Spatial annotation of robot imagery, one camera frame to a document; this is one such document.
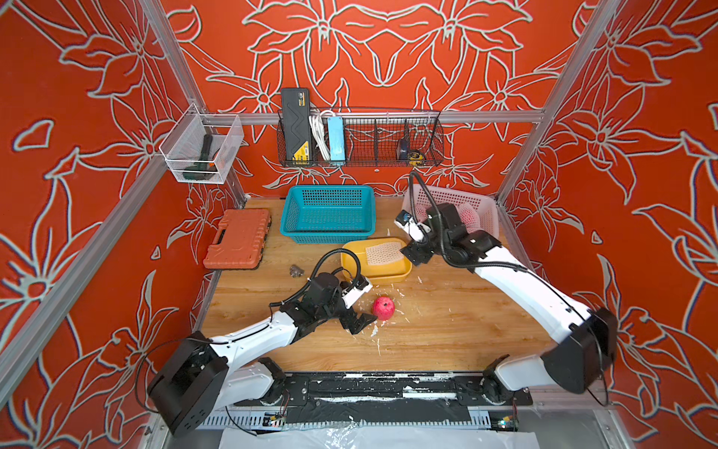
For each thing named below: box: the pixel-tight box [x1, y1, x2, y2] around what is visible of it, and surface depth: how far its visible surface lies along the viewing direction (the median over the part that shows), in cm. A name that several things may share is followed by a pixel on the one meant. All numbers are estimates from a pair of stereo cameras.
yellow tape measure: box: [408, 151, 424, 166], surface depth 96 cm
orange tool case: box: [202, 209, 273, 271], surface depth 101 cm
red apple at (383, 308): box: [371, 295, 396, 321], surface depth 84 cm
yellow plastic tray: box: [341, 237, 413, 283], surface depth 97 cm
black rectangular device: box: [281, 87, 312, 161], surface depth 89 cm
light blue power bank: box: [327, 115, 345, 162], surface depth 91 cm
